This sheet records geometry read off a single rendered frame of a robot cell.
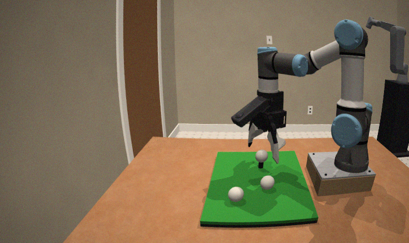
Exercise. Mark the green turf mat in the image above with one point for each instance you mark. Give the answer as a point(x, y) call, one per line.
point(288, 203)

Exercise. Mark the cream white ball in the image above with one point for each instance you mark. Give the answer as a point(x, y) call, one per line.
point(261, 156)
point(267, 182)
point(236, 194)

